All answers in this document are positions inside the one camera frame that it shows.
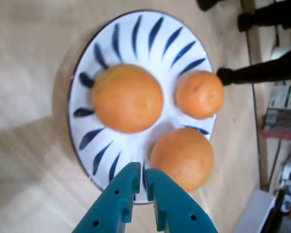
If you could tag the white plate blue leaf pattern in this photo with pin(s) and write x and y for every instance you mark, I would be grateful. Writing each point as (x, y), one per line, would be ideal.
(138, 143)

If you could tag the orange with green stem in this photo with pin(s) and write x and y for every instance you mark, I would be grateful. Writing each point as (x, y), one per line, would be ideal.
(182, 160)

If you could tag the small reddish orange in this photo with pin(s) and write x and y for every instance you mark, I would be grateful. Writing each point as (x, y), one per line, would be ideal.
(200, 94)

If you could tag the black stand leg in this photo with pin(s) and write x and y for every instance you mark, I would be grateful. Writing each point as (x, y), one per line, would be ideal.
(257, 71)
(257, 19)

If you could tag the grey white board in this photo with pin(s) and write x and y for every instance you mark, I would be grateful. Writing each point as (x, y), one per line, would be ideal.
(257, 211)

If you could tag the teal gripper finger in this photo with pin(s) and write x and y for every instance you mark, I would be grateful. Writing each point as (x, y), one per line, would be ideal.
(177, 208)
(106, 208)

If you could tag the large orange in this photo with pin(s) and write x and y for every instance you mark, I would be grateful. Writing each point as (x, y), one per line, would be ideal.
(127, 97)

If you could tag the green white cardboard box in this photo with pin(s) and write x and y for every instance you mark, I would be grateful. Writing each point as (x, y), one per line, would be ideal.
(281, 97)

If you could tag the red grey book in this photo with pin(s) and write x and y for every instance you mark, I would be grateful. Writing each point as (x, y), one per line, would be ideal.
(281, 123)

